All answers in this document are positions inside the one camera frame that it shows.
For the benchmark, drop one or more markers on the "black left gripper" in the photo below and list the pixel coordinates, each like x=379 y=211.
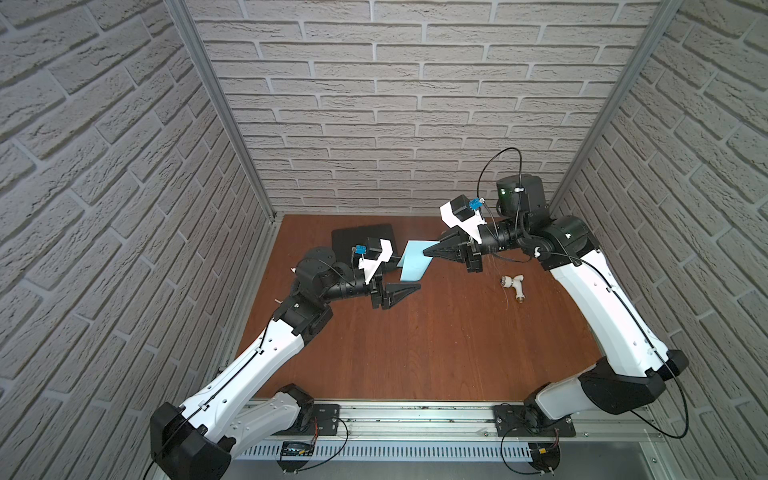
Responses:
x=377 y=289

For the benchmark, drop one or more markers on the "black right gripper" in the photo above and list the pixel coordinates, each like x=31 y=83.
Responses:
x=466 y=254

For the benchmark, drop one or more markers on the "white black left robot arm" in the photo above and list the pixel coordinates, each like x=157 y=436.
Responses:
x=199 y=438

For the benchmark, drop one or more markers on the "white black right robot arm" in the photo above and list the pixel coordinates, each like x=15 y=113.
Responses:
x=636 y=365

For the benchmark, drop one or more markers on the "black plastic tool case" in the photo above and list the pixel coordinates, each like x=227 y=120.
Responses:
x=343 y=241

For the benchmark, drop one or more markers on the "small green circuit board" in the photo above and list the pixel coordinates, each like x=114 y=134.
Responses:
x=295 y=449

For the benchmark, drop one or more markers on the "small black connector board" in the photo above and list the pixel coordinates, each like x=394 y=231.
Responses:
x=545 y=458

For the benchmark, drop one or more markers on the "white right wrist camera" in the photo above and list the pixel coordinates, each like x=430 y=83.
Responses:
x=466 y=214

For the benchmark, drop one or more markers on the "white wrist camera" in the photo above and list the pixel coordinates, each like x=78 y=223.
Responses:
x=371 y=255
x=466 y=214

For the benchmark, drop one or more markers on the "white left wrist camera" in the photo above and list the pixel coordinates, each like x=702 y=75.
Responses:
x=371 y=255

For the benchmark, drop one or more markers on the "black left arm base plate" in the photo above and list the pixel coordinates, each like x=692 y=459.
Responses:
x=320 y=419

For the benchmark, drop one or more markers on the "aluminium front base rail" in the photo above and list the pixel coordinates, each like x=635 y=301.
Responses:
x=465 y=432

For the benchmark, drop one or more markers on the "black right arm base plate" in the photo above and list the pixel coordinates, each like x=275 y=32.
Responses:
x=525 y=420

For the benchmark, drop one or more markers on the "aluminium right corner post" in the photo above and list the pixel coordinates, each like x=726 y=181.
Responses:
x=657 y=26

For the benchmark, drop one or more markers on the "aluminium corner post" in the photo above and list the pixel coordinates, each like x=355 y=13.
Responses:
x=195 y=46
x=657 y=26

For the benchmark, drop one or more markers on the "aluminium left corner post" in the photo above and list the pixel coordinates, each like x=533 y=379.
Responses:
x=195 y=46

